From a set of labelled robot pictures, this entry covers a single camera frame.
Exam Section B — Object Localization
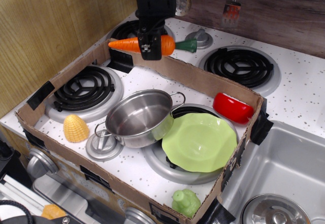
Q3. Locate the green toy vegetable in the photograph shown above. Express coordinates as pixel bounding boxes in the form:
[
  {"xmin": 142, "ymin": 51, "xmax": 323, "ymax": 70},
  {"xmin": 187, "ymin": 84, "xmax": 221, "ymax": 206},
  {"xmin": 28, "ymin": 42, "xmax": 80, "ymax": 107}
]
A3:
[{"xmin": 172, "ymin": 189, "xmax": 201, "ymax": 218}]

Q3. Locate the orange toy piece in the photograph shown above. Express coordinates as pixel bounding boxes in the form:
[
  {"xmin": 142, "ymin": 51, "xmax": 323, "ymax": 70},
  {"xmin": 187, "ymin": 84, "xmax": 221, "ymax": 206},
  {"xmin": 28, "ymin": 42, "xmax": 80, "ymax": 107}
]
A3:
[{"xmin": 41, "ymin": 204, "xmax": 67, "ymax": 220}]

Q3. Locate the light green plastic plate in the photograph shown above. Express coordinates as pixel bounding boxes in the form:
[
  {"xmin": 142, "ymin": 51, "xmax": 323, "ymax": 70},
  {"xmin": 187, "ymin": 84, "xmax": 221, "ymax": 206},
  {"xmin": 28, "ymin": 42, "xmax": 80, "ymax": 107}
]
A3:
[{"xmin": 161, "ymin": 113, "xmax": 238, "ymax": 173}]

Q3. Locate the silver oven knob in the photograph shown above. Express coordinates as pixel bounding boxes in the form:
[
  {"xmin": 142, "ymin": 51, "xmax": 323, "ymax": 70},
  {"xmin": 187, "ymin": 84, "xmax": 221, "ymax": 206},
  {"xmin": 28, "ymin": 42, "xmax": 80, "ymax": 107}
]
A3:
[
  {"xmin": 124, "ymin": 207, "xmax": 156, "ymax": 224},
  {"xmin": 27, "ymin": 148, "xmax": 59, "ymax": 179}
]

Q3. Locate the yellow toy corn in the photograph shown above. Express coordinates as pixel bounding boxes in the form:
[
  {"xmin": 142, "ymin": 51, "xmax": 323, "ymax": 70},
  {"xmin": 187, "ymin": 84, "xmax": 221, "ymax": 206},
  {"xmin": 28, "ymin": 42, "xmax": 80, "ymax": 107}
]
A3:
[{"xmin": 63, "ymin": 114, "xmax": 89, "ymax": 143}]

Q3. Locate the silver oven knob middle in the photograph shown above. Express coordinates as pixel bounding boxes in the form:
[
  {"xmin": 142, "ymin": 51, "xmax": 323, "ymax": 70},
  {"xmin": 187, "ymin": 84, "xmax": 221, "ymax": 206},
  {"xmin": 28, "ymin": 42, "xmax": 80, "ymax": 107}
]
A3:
[{"xmin": 124, "ymin": 207, "xmax": 156, "ymax": 224}]

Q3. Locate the hanging slotted metal spoon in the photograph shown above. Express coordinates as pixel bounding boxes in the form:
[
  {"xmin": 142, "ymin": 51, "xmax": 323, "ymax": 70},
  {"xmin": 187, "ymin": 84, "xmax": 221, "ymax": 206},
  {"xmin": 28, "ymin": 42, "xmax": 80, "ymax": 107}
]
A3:
[{"xmin": 175, "ymin": 0, "xmax": 192, "ymax": 17}]

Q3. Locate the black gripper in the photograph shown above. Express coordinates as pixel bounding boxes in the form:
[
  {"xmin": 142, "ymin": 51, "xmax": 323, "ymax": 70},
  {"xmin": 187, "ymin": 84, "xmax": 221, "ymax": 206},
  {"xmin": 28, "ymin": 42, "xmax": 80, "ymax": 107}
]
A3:
[{"xmin": 136, "ymin": 0, "xmax": 176, "ymax": 60}]

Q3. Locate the silver stove knob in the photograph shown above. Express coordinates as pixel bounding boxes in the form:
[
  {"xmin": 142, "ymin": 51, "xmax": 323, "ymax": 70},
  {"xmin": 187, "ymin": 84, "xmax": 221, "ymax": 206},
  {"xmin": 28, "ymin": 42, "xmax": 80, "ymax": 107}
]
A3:
[
  {"xmin": 185, "ymin": 28, "xmax": 213, "ymax": 50},
  {"xmin": 85, "ymin": 130, "xmax": 123, "ymax": 162}
]

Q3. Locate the orange toy carrot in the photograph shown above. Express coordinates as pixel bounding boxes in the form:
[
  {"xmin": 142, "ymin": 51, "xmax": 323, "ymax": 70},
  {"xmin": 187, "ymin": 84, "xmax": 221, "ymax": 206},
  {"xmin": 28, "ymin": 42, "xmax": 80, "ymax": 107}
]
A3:
[{"xmin": 108, "ymin": 35, "xmax": 197, "ymax": 56}]

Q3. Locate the grey toy sink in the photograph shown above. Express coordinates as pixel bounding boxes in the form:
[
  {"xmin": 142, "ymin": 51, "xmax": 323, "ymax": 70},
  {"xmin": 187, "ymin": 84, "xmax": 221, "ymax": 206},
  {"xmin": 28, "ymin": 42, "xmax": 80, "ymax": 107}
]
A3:
[{"xmin": 221, "ymin": 121, "xmax": 324, "ymax": 223}]

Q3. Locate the red toy pepper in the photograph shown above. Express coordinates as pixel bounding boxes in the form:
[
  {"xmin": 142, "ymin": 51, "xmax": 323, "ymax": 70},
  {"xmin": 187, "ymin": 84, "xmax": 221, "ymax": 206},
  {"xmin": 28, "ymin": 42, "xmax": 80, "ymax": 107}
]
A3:
[{"xmin": 213, "ymin": 93, "xmax": 254, "ymax": 124}]

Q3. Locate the silver oven knob left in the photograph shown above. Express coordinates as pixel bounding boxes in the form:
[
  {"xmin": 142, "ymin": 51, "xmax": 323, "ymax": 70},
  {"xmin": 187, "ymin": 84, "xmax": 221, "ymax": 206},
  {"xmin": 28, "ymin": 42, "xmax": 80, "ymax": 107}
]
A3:
[{"xmin": 27, "ymin": 148, "xmax": 59, "ymax": 179}]

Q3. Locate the silver stove knob back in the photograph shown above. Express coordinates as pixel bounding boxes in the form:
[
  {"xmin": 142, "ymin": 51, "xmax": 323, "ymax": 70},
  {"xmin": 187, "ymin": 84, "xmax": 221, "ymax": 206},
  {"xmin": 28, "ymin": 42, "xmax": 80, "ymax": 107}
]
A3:
[{"xmin": 185, "ymin": 28, "xmax": 213, "ymax": 50}]

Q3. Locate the back right black burner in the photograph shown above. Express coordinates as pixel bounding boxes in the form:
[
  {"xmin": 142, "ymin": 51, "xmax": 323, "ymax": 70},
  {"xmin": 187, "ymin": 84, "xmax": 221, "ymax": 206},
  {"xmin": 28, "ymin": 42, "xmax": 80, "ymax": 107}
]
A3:
[{"xmin": 198, "ymin": 46, "xmax": 281, "ymax": 97}]

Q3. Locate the front left black burner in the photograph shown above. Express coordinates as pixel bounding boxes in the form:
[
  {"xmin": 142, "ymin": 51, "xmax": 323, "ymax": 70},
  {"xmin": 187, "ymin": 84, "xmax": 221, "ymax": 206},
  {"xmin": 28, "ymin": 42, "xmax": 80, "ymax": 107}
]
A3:
[{"xmin": 45, "ymin": 65, "xmax": 123, "ymax": 123}]

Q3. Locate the silver stove knob front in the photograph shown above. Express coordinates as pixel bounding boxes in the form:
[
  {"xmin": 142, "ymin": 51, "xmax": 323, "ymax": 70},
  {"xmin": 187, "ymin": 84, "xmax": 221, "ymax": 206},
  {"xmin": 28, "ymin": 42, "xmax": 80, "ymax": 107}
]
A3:
[{"xmin": 85, "ymin": 130, "xmax": 123, "ymax": 162}]

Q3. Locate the hanging metal spatula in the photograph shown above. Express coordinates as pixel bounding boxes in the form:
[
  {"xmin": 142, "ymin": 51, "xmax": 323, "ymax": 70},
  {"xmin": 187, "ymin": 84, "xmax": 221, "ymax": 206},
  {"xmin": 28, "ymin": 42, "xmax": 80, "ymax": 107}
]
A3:
[{"xmin": 220, "ymin": 0, "xmax": 241, "ymax": 28}]

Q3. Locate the black cable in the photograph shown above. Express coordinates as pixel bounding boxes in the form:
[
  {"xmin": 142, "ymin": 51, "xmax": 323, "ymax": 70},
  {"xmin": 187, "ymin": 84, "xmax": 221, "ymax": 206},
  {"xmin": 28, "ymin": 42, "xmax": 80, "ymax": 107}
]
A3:
[{"xmin": 0, "ymin": 200, "xmax": 32, "ymax": 224}]

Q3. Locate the front right black burner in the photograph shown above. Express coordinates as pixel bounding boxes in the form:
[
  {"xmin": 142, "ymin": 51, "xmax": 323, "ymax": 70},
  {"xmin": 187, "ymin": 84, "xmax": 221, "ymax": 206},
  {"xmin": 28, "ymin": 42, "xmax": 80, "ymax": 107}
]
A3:
[{"xmin": 143, "ymin": 104, "xmax": 240, "ymax": 185}]

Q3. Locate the stainless steel pot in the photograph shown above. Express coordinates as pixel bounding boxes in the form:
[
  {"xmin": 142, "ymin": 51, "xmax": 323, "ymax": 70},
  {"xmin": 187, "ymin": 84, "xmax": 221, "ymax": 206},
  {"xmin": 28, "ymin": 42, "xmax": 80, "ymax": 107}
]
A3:
[{"xmin": 94, "ymin": 89, "xmax": 186, "ymax": 148}]

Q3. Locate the brown cardboard fence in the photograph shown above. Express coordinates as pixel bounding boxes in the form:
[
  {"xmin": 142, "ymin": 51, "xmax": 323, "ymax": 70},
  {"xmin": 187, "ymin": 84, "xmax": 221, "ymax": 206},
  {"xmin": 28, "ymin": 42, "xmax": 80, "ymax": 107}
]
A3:
[{"xmin": 16, "ymin": 41, "xmax": 267, "ymax": 223}]

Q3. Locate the silver sink drain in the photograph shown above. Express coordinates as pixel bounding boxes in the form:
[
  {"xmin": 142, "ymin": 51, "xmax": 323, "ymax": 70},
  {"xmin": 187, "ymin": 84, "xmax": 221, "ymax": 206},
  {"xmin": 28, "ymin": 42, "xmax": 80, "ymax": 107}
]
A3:
[{"xmin": 240, "ymin": 194, "xmax": 311, "ymax": 224}]

